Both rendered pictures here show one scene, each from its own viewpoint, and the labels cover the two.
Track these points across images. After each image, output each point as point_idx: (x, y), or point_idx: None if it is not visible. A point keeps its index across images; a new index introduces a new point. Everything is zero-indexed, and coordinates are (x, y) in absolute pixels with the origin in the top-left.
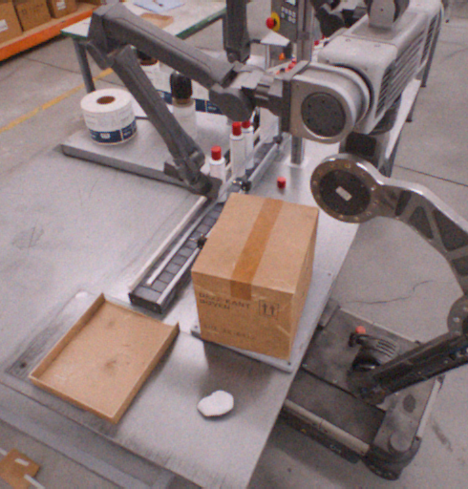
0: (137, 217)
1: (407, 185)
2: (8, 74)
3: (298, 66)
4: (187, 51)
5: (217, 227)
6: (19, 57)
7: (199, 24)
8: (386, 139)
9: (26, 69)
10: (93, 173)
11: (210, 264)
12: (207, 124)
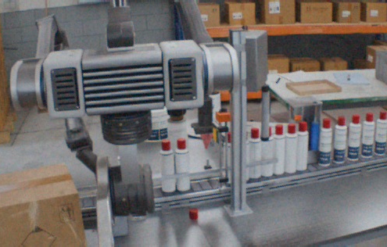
0: (85, 184)
1: (100, 192)
2: (256, 109)
3: (34, 58)
4: (41, 45)
5: (22, 170)
6: (277, 101)
7: (359, 99)
8: (128, 155)
9: (272, 109)
10: (112, 153)
11: None
12: (215, 154)
